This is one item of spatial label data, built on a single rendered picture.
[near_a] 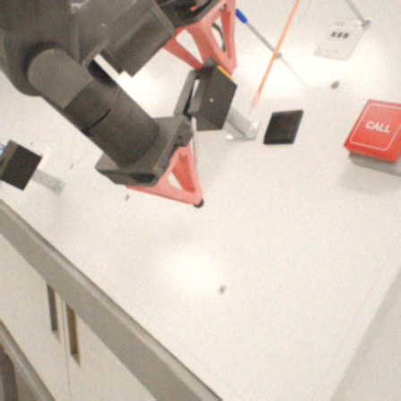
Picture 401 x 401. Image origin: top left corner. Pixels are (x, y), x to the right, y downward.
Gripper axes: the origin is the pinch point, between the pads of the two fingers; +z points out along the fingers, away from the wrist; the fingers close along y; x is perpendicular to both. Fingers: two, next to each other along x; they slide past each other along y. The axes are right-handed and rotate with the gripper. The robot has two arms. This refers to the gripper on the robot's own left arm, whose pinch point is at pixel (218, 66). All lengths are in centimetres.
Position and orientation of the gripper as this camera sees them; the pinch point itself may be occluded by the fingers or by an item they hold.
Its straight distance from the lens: 61.9
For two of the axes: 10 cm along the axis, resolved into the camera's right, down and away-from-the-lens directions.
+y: -6.9, -0.4, 7.2
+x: -5.5, 6.8, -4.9
